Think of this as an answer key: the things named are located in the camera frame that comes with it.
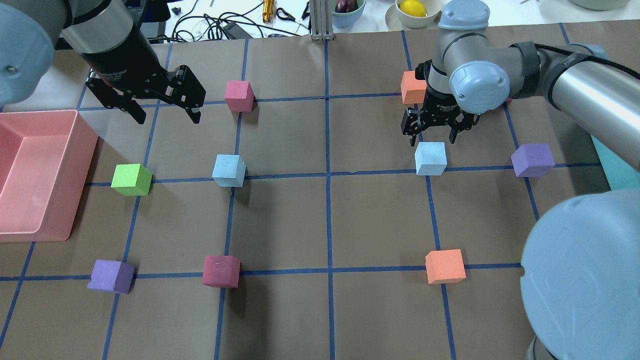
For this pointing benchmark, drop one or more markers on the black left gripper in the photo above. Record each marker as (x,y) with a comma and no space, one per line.
(122,60)

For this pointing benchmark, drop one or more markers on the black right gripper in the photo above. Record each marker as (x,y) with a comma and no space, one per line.
(438,105)

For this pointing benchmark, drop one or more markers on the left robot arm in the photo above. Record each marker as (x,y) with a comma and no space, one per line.
(30,30)

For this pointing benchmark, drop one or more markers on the orange block back row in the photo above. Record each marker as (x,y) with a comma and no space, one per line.
(445,267)

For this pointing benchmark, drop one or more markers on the orange block front row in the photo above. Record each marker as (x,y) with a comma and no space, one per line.
(413,91)

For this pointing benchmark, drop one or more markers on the orange block row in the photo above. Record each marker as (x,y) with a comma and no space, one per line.
(413,91)
(445,267)

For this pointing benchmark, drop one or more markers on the pink block left back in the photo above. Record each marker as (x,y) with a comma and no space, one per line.
(221,271)

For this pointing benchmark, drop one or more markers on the light blue block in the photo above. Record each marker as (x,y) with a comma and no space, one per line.
(229,170)
(430,158)

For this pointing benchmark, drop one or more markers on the blue bowl with fruit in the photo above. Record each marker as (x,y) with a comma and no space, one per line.
(346,13)

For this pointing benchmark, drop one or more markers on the green block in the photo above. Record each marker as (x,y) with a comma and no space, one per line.
(131,180)

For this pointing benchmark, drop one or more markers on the yellow-handled tool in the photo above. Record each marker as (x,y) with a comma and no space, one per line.
(268,11)

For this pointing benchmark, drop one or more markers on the pink plastic tray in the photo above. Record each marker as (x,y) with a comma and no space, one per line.
(45,159)

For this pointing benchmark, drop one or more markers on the beige bowl with lemon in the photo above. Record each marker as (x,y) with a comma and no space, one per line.
(413,14)

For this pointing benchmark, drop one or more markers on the purple block near pink tray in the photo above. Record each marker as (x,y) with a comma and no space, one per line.
(112,276)

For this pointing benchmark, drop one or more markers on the black power adapter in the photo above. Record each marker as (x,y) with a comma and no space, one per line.
(232,31)

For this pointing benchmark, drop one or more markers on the teal plastic tray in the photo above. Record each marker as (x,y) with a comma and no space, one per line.
(619,174)

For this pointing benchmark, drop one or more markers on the pink block left front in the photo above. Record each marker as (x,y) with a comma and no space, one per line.
(239,96)

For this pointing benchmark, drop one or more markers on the scissors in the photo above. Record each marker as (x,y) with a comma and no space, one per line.
(283,15)

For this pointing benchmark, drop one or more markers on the purple block near teal tray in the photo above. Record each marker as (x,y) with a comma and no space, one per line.
(532,160)

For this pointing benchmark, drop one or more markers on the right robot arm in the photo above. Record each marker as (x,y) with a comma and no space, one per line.
(580,287)

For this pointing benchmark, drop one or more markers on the aluminium frame post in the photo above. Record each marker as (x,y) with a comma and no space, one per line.
(321,21)

